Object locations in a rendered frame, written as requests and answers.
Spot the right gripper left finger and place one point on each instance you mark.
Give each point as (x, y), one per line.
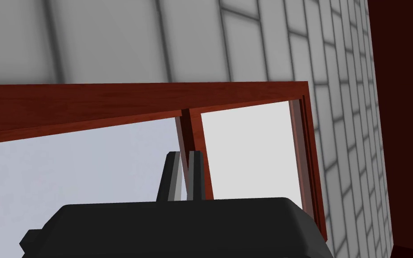
(169, 179)

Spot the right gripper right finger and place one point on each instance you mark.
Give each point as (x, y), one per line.
(196, 179)

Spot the dark red panel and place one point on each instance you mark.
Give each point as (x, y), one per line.
(407, 125)

